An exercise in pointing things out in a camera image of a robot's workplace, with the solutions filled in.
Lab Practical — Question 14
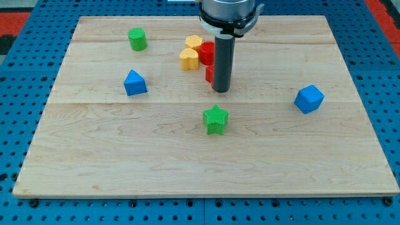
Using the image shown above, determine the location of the blue triangle block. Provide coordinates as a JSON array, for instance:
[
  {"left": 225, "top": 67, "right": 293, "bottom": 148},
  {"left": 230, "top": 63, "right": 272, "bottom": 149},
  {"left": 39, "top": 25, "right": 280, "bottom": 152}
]
[{"left": 123, "top": 70, "right": 148, "bottom": 96}]

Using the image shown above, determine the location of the yellow hexagon block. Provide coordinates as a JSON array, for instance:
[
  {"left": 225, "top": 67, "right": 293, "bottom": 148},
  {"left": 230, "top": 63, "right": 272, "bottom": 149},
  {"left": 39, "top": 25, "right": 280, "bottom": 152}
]
[{"left": 184, "top": 35, "right": 203, "bottom": 52}]

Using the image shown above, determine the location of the yellow heart block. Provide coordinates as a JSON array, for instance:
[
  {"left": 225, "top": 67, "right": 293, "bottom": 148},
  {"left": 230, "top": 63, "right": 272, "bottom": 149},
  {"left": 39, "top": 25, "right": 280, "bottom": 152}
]
[{"left": 179, "top": 48, "right": 199, "bottom": 71}]

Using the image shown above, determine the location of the red cylinder block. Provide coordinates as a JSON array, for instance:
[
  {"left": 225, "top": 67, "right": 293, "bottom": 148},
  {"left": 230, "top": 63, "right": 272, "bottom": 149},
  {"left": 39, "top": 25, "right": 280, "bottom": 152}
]
[{"left": 199, "top": 41, "right": 214, "bottom": 66}]

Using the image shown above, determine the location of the red star block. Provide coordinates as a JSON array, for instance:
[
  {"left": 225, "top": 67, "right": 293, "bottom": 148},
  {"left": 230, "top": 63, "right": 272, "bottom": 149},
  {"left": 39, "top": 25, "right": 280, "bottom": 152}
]
[{"left": 205, "top": 64, "right": 214, "bottom": 88}]

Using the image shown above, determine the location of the blue cube block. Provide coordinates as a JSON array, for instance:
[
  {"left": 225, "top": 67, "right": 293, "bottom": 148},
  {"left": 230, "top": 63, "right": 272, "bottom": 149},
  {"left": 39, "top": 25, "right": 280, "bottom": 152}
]
[{"left": 294, "top": 84, "right": 324, "bottom": 114}]

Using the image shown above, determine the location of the wooden board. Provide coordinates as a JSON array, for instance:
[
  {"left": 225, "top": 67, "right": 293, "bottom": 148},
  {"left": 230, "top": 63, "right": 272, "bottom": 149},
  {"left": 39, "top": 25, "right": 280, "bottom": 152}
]
[{"left": 12, "top": 16, "right": 399, "bottom": 199}]

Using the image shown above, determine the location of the green cylinder block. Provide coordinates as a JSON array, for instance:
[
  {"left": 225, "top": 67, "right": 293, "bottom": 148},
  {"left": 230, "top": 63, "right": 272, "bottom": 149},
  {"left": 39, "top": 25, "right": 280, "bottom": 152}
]
[{"left": 127, "top": 27, "right": 148, "bottom": 51}]

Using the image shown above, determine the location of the green star block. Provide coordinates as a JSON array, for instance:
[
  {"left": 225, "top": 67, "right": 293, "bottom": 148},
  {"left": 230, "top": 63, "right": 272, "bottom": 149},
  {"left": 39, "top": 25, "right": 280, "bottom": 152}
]
[{"left": 202, "top": 104, "right": 229, "bottom": 135}]

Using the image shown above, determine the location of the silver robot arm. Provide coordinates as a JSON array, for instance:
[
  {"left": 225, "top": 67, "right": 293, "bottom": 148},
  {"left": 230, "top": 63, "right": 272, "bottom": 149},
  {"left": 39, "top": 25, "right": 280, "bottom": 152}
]
[{"left": 199, "top": 0, "right": 265, "bottom": 39}]

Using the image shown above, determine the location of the black cylindrical end effector rod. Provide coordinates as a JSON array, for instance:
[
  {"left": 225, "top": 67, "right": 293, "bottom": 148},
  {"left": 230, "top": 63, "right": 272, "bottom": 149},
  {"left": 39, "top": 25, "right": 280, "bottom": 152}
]
[{"left": 212, "top": 37, "right": 235, "bottom": 93}]

